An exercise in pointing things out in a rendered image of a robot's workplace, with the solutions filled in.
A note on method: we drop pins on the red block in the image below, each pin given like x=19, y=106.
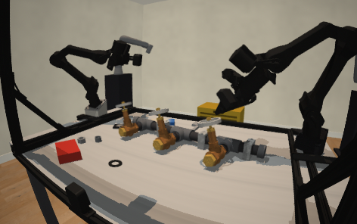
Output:
x=68, y=151

